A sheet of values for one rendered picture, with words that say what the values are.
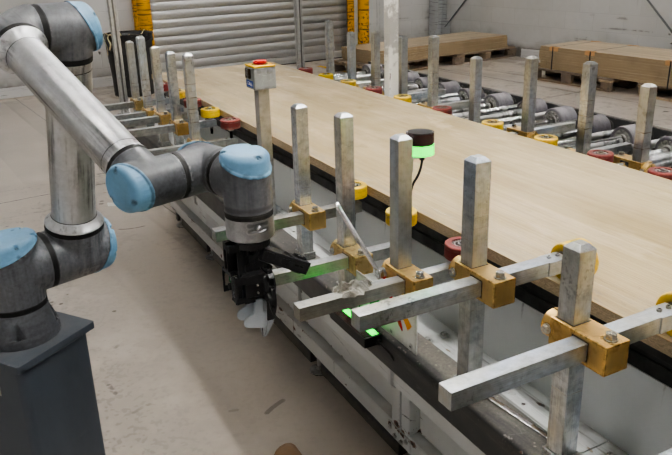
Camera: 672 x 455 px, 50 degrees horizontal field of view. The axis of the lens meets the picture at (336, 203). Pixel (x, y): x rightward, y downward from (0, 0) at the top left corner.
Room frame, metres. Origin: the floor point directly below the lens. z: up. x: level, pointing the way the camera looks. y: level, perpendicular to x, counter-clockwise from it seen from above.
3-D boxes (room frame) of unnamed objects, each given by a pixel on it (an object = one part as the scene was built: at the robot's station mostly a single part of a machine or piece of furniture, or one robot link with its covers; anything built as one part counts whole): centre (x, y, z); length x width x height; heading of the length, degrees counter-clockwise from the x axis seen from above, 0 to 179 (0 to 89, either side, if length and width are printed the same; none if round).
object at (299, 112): (1.89, 0.09, 0.91); 0.03 x 0.03 x 0.48; 27
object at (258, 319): (1.23, 0.16, 0.86); 0.06 x 0.03 x 0.09; 117
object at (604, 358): (0.98, -0.38, 0.95); 0.13 x 0.06 x 0.05; 27
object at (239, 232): (1.24, 0.16, 1.05); 0.10 x 0.09 x 0.05; 27
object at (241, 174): (1.25, 0.16, 1.14); 0.10 x 0.09 x 0.12; 45
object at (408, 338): (1.46, -0.10, 0.75); 0.26 x 0.01 x 0.10; 27
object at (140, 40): (3.44, 0.90, 0.94); 0.03 x 0.03 x 0.48; 27
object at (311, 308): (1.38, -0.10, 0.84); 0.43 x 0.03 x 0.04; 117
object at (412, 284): (1.43, -0.15, 0.85); 0.13 x 0.06 x 0.05; 27
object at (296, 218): (1.83, 0.13, 0.84); 0.43 x 0.03 x 0.04; 117
